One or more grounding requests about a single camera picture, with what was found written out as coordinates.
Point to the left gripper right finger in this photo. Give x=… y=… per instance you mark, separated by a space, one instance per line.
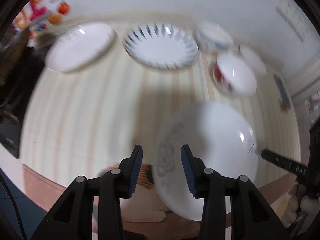
x=193 y=169

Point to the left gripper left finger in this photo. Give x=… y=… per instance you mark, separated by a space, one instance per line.
x=130 y=169

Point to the white floral plate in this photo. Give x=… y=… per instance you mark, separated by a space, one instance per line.
x=217 y=134

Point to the red floral white bowl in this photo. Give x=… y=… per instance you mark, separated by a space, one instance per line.
x=233 y=76

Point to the gold rim white bowl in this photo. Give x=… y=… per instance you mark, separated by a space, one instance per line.
x=253 y=60

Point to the blue leaf pattern plate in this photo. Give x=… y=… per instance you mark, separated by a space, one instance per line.
x=161 y=46

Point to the plain white plate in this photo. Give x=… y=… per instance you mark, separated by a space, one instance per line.
x=80 y=46

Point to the blue floral white bowl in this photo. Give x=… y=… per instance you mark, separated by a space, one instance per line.
x=212 y=37

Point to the white gloved hand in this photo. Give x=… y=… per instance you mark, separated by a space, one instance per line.
x=299 y=199

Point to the striped cat tablecloth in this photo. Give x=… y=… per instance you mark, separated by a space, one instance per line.
x=83 y=121

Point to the blue smartphone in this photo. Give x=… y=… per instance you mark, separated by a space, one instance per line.
x=285 y=102

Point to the white wall socket strip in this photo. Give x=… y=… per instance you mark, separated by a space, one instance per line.
x=291 y=13

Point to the colourful wall stickers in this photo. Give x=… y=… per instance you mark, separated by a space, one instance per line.
x=40 y=15

